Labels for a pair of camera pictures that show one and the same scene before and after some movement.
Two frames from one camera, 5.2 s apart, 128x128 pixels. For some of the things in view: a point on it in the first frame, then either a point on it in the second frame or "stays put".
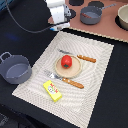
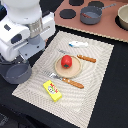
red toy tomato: (66, 62) stays put
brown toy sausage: (85, 15) stays put
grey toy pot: (15, 69) stays put
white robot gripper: (59, 11) -> (25, 29)
